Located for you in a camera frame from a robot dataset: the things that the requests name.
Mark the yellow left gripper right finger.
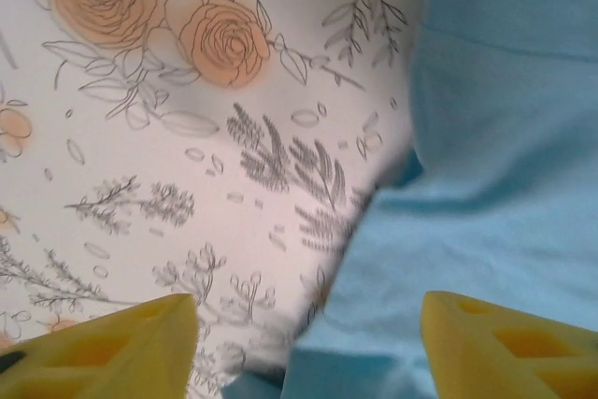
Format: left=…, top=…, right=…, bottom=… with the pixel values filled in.
left=421, top=290, right=598, bottom=399

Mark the floral print tablecloth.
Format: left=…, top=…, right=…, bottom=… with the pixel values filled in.
left=0, top=0, right=449, bottom=399

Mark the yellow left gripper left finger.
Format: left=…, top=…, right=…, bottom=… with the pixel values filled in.
left=0, top=292, right=201, bottom=399

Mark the light blue t-shirt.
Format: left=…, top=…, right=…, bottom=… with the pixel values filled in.
left=219, top=0, right=598, bottom=399

